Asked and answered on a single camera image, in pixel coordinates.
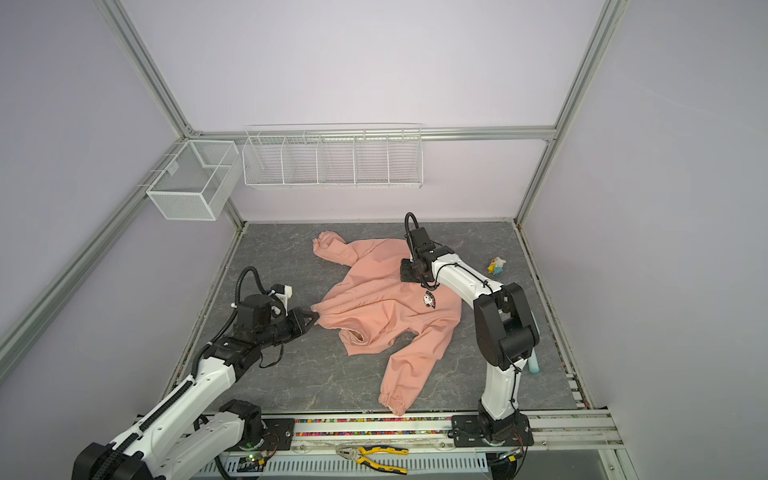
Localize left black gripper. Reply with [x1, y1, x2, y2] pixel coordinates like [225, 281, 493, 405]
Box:
[256, 307, 318, 349]

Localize pink Snoopy zip jacket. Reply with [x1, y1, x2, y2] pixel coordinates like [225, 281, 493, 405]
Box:
[312, 231, 462, 416]

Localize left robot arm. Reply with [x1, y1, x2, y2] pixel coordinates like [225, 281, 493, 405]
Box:
[71, 266, 319, 479]

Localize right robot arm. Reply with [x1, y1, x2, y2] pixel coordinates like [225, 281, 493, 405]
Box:
[400, 212, 540, 449]

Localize small green circuit board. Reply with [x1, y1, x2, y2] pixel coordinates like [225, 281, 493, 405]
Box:
[237, 456, 266, 473]

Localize teal silicone spatula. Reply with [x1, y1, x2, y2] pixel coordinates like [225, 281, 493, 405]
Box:
[527, 352, 540, 374]

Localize white mesh box basket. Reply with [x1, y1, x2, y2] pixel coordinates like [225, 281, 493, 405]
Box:
[147, 140, 243, 221]

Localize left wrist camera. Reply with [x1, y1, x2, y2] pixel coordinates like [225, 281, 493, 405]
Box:
[269, 284, 293, 310]

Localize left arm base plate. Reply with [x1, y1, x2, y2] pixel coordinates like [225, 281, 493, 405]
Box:
[255, 417, 296, 452]

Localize white wire shelf basket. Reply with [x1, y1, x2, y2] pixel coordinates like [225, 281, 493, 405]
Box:
[241, 123, 424, 189]

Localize white slotted cable duct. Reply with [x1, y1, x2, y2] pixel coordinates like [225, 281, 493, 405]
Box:
[222, 452, 490, 479]

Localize yellow handled pliers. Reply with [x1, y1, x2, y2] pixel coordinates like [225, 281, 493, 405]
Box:
[335, 444, 410, 476]

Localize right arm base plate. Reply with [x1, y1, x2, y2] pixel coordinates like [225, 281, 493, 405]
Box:
[447, 411, 534, 448]

